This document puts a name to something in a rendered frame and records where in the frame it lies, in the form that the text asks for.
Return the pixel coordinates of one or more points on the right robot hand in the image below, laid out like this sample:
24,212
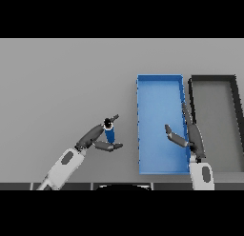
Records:
193,136

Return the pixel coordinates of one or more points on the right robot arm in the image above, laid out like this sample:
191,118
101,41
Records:
202,176

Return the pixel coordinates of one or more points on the dark grey bin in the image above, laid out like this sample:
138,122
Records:
214,125

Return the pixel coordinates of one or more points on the blue bin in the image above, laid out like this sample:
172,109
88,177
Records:
160,125

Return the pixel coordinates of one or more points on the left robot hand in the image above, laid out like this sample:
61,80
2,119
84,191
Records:
90,137

